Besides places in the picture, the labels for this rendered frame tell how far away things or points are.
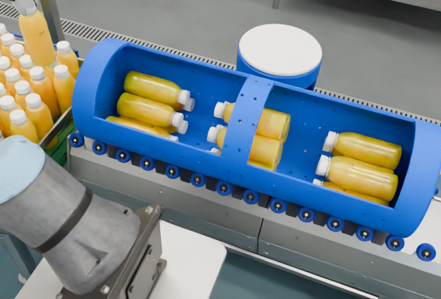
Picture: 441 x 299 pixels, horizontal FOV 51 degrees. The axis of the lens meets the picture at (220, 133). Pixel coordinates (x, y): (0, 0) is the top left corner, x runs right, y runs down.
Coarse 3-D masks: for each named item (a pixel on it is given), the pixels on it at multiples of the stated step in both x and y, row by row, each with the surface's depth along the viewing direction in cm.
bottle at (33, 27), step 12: (36, 12) 115; (24, 24) 114; (36, 24) 115; (24, 36) 117; (36, 36) 117; (48, 36) 120; (36, 48) 120; (48, 48) 121; (36, 60) 123; (48, 60) 124
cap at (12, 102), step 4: (4, 96) 126; (8, 96) 126; (0, 100) 125; (4, 100) 125; (8, 100) 125; (12, 100) 125; (0, 104) 124; (4, 104) 124; (8, 104) 124; (12, 104) 125; (4, 108) 125; (8, 108) 125
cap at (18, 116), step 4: (12, 112) 122; (16, 112) 122; (20, 112) 122; (24, 112) 122; (12, 116) 121; (16, 116) 121; (20, 116) 121; (24, 116) 122; (12, 120) 121; (16, 120) 121; (20, 120) 121; (24, 120) 122
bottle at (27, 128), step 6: (30, 120) 125; (12, 126) 122; (18, 126) 122; (24, 126) 123; (30, 126) 124; (12, 132) 123; (18, 132) 123; (24, 132) 123; (30, 132) 124; (36, 132) 127; (30, 138) 125; (36, 138) 128
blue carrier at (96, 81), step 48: (96, 48) 118; (144, 48) 122; (96, 96) 126; (192, 96) 136; (240, 96) 108; (288, 96) 124; (144, 144) 115; (192, 144) 134; (240, 144) 106; (288, 144) 131; (432, 144) 101; (288, 192) 109; (336, 192) 104; (432, 192) 98
